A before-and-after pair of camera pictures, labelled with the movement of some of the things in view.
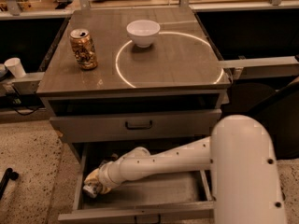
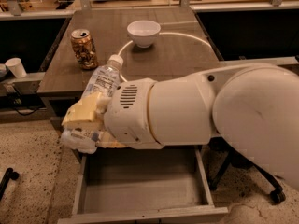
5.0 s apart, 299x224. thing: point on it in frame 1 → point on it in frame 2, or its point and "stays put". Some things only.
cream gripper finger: x=93 y=176 → x=82 y=115
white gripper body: x=104 y=177 → x=129 y=116
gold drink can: x=83 y=49 stays put
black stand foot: x=8 y=175 stays put
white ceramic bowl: x=143 y=32 stays put
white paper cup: x=14 y=64 stays put
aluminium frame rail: x=258 y=62 stays put
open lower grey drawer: x=184 y=197 stays put
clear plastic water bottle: x=92 y=191 → x=104 y=82
